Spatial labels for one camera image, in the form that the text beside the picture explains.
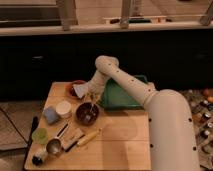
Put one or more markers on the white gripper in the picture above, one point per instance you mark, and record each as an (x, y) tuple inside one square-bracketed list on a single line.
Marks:
[(81, 89)]

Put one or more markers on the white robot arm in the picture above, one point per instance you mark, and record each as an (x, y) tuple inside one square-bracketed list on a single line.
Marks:
[(171, 130)]

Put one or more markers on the red bowl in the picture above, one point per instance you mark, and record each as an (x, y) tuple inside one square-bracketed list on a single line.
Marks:
[(69, 90)]

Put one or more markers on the purple bowl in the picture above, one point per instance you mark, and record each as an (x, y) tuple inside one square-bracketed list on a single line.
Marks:
[(84, 117)]

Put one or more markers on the white round container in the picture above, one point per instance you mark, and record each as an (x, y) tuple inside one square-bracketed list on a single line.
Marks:
[(63, 109)]

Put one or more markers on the green tray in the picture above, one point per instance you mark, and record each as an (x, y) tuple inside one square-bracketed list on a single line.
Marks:
[(116, 98)]

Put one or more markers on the wooden table board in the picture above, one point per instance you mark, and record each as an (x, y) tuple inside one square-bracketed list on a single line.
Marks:
[(121, 145)]

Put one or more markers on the wooden block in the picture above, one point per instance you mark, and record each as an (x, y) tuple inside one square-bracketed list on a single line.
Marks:
[(75, 136)]

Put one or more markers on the green cup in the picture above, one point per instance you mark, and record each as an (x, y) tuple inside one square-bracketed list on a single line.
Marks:
[(40, 136)]

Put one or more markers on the metal measuring cup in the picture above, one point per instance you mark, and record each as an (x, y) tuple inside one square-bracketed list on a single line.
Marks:
[(54, 146)]

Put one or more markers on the yellow handled knife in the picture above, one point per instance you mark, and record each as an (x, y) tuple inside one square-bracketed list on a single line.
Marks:
[(86, 138)]

